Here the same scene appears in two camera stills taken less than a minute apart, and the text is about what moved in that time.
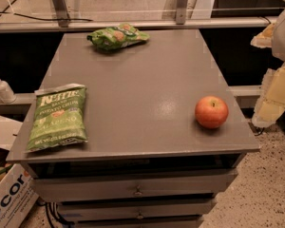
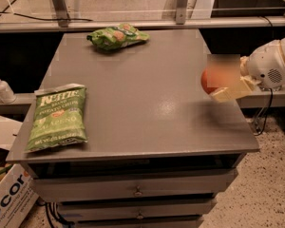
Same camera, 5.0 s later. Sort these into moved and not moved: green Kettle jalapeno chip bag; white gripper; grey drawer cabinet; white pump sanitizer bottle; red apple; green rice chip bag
Moved: white gripper; red apple
Not moved: green rice chip bag; white pump sanitizer bottle; grey drawer cabinet; green Kettle jalapeno chip bag
